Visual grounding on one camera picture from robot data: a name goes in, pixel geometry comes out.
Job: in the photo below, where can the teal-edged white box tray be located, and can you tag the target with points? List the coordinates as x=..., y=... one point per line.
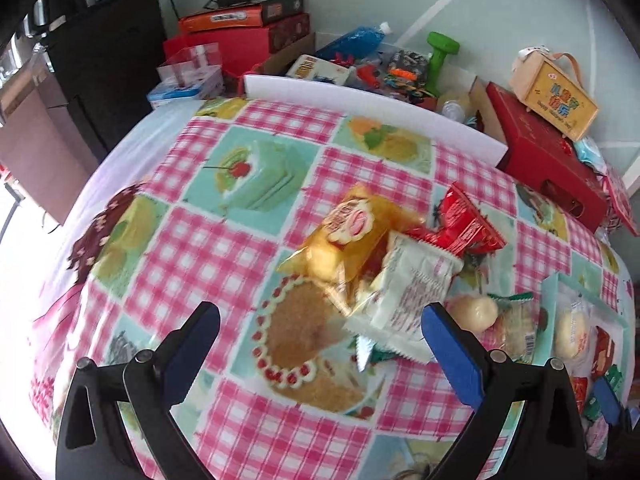
x=549, y=300

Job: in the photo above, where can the clear round bread packet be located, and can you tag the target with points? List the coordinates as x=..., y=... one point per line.
x=575, y=332

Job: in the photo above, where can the green dumbbell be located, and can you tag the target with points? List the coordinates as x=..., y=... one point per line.
x=440, y=55

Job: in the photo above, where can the clear plastic box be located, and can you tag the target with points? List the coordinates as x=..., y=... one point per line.
x=192, y=62

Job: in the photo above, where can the round white pastry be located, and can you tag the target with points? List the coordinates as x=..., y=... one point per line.
x=475, y=312

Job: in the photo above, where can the red triangular snack packet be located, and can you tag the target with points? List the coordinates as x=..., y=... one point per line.
x=465, y=220

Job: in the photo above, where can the clear plastic bottle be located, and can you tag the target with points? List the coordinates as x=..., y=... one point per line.
x=455, y=109

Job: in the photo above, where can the brown cardboard panel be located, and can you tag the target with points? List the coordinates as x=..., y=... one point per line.
x=40, y=150

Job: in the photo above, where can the white foam board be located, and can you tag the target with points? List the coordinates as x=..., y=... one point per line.
x=350, y=102

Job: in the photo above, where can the large red gift box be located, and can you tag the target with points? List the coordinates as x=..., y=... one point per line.
x=545, y=160

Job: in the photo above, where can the orange box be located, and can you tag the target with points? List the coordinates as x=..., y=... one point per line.
x=220, y=19

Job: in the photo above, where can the white green snack packet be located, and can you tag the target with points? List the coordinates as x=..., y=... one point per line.
x=410, y=290

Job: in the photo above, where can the red white-striped snack packet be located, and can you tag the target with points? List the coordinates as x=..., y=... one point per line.
x=604, y=350

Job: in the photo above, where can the blue liquid bottle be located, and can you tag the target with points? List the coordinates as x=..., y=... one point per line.
x=357, y=40

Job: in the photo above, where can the plain red box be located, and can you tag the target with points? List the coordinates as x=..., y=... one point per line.
x=240, y=47

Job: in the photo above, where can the colourful toy packet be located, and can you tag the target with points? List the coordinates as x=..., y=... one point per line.
x=405, y=72

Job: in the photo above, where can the yellow white card box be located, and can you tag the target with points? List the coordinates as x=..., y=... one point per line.
x=317, y=70

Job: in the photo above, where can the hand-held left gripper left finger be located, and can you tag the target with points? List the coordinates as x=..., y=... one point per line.
x=192, y=350

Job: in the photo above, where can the wet wipes pack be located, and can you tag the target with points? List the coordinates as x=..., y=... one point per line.
x=590, y=155

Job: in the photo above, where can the pink checkered tablecloth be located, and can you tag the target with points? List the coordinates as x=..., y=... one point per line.
x=200, y=240

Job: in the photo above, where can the yellow cake packet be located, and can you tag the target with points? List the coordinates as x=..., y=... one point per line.
x=345, y=230

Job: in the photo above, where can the black cabinet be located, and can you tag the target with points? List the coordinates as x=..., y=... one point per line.
x=110, y=50

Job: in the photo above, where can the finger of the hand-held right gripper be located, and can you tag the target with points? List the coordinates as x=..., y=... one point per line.
x=609, y=402

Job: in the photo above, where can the clear cracker packet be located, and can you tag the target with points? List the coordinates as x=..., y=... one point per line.
x=517, y=330

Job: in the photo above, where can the brown cardboard box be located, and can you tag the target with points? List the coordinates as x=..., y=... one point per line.
x=287, y=57

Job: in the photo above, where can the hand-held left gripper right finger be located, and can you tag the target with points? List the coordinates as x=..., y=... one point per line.
x=455, y=355

